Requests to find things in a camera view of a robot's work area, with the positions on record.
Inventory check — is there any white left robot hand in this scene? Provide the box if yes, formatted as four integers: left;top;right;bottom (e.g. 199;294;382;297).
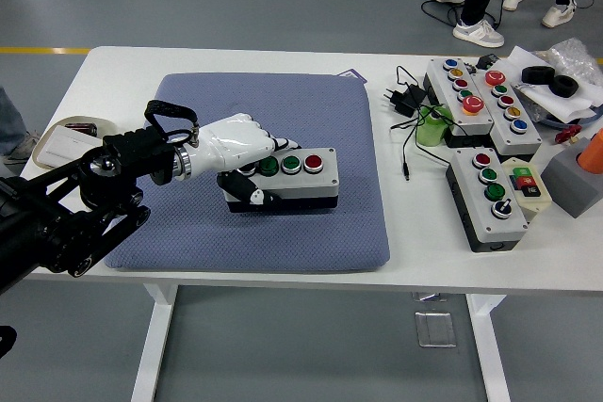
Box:
187;112;302;208

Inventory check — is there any grey four-button control box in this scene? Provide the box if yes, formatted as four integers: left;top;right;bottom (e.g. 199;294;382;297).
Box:
224;146;340;215
445;147;530;253

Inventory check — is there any grey five-button box, emergency stop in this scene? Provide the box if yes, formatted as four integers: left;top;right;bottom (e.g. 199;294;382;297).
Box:
422;57;496;148

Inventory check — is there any grey five-button box, red mushroom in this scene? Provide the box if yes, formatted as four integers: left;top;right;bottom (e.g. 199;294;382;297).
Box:
470;70;544;157

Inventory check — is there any cream three-button pendant box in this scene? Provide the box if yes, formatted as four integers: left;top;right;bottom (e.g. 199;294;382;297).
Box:
499;156;552;223

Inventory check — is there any blue-grey padded mat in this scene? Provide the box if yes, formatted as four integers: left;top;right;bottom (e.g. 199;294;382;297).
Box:
103;72;391;274

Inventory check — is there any white oval tray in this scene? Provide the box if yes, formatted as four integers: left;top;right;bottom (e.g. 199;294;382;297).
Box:
36;115;119;170

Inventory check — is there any purple-edged card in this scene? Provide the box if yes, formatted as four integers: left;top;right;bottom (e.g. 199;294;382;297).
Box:
335;67;367;85

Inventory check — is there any black power adapter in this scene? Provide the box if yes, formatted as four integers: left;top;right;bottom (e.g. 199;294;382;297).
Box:
380;83;428;117

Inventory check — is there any green tape roll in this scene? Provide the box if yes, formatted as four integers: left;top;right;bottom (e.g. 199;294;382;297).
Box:
415;105;453;148

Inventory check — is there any white table leg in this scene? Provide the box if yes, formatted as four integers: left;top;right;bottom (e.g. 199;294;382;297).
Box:
130;282;179;402
465;293;513;402

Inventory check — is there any clear floor plate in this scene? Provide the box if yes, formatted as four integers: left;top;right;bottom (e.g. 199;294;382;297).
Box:
414;311;457;349

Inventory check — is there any white paper sheet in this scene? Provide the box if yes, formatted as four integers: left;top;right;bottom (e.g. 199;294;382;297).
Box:
489;45;603;123

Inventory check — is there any blue round plate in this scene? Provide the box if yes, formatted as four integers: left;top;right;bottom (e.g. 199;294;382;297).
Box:
536;107;603;129

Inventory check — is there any grey block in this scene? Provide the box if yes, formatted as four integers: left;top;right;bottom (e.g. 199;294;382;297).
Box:
540;137;603;219

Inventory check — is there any clear bubble wrap bag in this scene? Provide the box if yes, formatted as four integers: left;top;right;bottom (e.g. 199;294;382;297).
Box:
534;38;603;88

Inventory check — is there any orange cylinder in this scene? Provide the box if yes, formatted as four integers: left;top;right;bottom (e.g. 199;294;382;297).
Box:
578;127;603;177

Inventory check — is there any white switch plate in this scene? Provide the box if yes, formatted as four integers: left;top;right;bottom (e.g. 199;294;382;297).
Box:
40;126;103;168

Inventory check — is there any black adapter cord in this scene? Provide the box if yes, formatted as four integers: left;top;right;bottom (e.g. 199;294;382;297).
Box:
389;65;457;182

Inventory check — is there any red valve handle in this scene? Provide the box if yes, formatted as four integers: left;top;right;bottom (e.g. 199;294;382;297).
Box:
554;123;584;145

